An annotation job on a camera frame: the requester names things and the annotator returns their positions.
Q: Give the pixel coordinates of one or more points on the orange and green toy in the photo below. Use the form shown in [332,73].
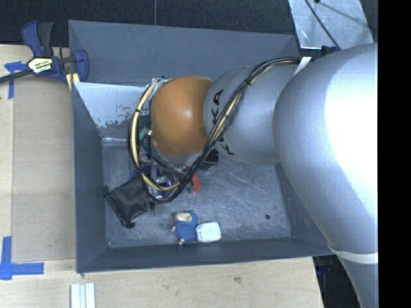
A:
[195,183]

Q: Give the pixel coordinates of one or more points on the black cloth pouch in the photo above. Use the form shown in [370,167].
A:
[128,199]

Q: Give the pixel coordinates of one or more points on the blue toy figure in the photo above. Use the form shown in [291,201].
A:
[186,229]

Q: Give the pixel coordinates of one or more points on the small white box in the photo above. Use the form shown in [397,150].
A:
[208,232]

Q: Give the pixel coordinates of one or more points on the grey metal bin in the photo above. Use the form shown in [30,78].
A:
[244,201]

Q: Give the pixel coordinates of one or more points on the pale wood board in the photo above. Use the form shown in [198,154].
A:
[41,172]

